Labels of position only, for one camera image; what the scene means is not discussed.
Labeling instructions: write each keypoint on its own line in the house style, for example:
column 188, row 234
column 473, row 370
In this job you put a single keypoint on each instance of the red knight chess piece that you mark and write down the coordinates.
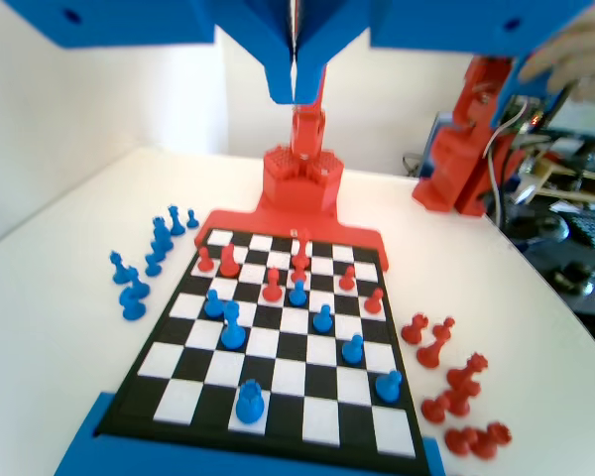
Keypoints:
column 228, row 265

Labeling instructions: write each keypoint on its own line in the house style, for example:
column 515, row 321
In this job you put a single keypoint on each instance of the blue king chess piece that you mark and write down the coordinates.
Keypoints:
column 232, row 332

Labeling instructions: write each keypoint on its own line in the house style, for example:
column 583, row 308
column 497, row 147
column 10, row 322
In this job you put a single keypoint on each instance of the wooden monitor riser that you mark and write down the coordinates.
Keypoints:
column 560, row 171

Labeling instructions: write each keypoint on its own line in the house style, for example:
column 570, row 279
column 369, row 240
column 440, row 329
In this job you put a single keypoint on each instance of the black computer mouse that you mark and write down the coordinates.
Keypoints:
column 535, row 228

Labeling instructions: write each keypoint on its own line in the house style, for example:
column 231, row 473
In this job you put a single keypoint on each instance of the blue grey panel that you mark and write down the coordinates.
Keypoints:
column 439, row 129

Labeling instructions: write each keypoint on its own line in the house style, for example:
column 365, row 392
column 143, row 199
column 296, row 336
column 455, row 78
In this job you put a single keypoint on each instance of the black and white chessboard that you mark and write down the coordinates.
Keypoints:
column 292, row 367

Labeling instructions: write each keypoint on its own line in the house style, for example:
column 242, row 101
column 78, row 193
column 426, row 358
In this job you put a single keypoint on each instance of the red robot arm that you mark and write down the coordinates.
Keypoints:
column 300, row 183

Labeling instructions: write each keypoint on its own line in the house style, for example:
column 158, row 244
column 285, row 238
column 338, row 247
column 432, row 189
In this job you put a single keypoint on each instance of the blue board base plate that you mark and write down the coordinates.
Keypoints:
column 89, row 446

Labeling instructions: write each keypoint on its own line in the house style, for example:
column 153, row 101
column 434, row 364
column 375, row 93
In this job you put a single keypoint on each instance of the person's hand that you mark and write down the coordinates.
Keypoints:
column 570, row 54

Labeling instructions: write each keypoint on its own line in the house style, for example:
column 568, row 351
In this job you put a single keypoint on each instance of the blue queen chess piece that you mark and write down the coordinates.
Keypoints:
column 176, row 224

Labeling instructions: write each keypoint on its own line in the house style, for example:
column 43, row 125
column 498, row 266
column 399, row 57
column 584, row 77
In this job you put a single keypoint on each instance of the blue circuit board holder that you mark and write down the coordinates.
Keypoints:
column 506, row 94

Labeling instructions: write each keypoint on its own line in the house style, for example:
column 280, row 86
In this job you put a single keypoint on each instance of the blue rook chess piece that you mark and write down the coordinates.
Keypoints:
column 249, row 404
column 158, row 224

